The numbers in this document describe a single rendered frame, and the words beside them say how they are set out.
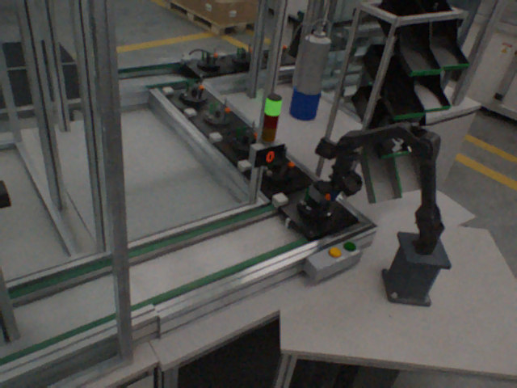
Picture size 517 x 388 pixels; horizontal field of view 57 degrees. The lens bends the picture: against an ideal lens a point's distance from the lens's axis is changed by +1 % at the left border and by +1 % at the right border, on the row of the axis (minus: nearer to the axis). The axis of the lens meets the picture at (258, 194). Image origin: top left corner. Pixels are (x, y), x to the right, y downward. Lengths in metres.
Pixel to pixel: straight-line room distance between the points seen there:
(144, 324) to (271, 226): 0.63
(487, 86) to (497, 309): 4.02
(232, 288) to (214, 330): 0.13
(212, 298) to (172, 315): 0.13
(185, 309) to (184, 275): 0.17
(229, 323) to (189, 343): 0.14
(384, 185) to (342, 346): 0.70
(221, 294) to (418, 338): 0.65
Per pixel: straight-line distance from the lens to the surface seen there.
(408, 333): 1.65
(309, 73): 2.53
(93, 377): 1.39
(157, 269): 1.57
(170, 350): 1.45
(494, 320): 1.85
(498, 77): 5.61
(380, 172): 1.93
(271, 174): 1.89
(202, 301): 1.43
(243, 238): 1.69
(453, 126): 3.34
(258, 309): 1.55
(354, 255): 1.68
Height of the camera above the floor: 2.06
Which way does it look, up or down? 37 degrees down
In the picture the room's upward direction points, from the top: 9 degrees clockwise
